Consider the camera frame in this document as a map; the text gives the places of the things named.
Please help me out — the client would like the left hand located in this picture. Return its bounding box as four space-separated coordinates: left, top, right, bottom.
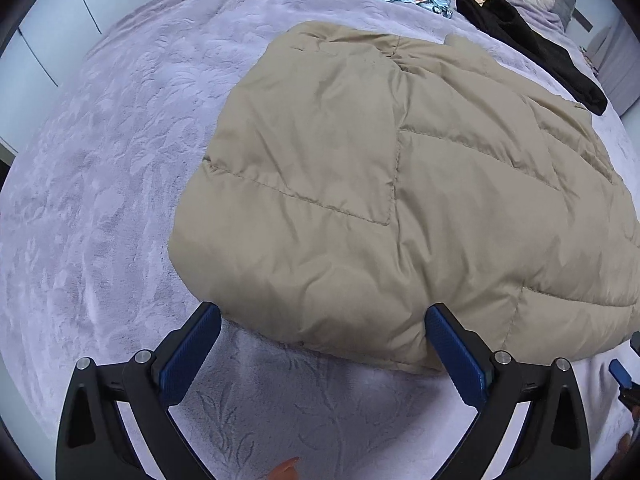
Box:
267 457 299 480

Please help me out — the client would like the beige puffer jacket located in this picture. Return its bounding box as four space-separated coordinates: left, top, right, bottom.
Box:
168 22 639 373

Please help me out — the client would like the black garment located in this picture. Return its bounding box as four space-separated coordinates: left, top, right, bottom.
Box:
456 0 608 116

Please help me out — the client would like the lilac plush bed blanket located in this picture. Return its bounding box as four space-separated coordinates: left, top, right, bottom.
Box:
0 0 640 480

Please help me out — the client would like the right hand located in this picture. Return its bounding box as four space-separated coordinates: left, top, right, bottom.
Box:
617 406 640 456

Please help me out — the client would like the white wardrobe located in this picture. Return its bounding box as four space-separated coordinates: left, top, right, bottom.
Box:
1 0 149 156

